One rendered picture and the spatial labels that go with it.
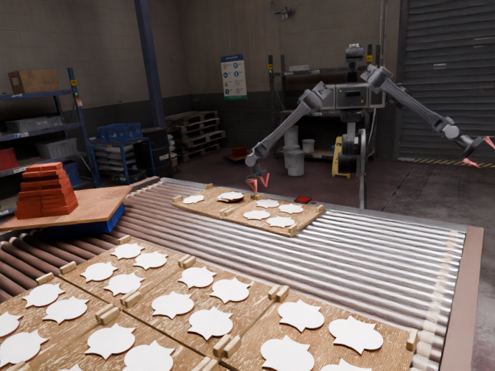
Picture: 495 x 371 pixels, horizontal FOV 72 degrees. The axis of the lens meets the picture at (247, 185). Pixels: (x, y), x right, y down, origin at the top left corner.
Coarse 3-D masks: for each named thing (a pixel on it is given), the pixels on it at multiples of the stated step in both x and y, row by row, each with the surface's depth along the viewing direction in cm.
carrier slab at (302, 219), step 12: (252, 204) 193; (288, 204) 189; (300, 204) 188; (228, 216) 179; (240, 216) 178; (276, 216) 174; (288, 216) 173; (300, 216) 172; (312, 216) 171; (264, 228) 163; (276, 228) 161; (300, 228) 161
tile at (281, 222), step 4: (268, 220) 169; (272, 220) 168; (276, 220) 168; (280, 220) 168; (284, 220) 167; (288, 220) 167; (292, 220) 167; (268, 224) 166; (272, 224) 164; (276, 224) 164; (280, 224) 164; (284, 224) 163; (288, 224) 163; (292, 224) 163
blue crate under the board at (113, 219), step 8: (120, 208) 194; (112, 216) 180; (120, 216) 193; (80, 224) 172; (88, 224) 172; (96, 224) 172; (104, 224) 173; (112, 224) 178; (56, 232) 172; (64, 232) 172; (72, 232) 172; (80, 232) 173; (88, 232) 173; (96, 232) 174; (104, 232) 174
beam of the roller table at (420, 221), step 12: (168, 180) 258; (180, 180) 255; (252, 192) 218; (312, 204) 192; (324, 204) 191; (372, 216) 171; (384, 216) 170; (396, 216) 169; (408, 216) 168; (444, 228) 153; (456, 228) 152
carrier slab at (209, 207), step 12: (204, 192) 219; (216, 192) 217; (228, 192) 215; (240, 192) 214; (180, 204) 202; (192, 204) 200; (204, 204) 199; (216, 204) 197; (228, 204) 196; (240, 204) 195; (216, 216) 181
